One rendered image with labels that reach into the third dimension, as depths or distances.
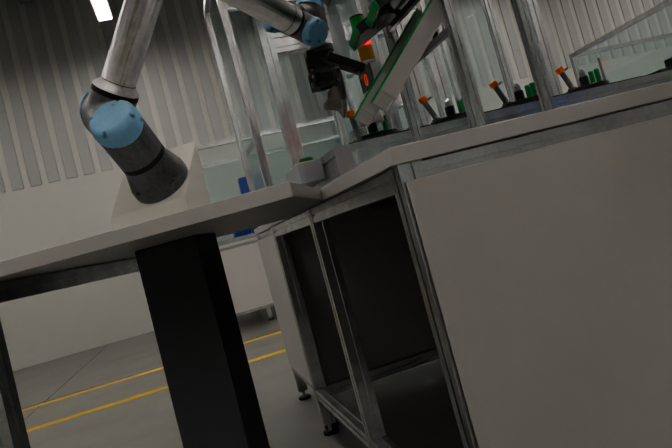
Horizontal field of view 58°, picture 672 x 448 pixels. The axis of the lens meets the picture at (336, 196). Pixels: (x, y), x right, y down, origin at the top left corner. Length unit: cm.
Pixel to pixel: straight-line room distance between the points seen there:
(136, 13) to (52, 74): 868
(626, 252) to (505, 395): 34
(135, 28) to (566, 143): 102
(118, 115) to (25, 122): 864
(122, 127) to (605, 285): 106
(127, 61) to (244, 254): 514
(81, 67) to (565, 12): 848
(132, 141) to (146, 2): 34
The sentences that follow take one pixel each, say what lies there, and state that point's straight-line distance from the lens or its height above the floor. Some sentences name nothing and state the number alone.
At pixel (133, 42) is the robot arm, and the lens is 160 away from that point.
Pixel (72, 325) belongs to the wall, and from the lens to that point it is 980.
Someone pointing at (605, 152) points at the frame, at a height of 76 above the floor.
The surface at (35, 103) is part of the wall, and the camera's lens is 1017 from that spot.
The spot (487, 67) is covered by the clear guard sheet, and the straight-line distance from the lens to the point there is 316.
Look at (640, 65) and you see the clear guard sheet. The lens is 695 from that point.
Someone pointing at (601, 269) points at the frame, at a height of 57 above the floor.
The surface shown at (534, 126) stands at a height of 84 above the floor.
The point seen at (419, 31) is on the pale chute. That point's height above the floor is 112.
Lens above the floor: 76
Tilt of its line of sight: 3 degrees up
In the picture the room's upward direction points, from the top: 15 degrees counter-clockwise
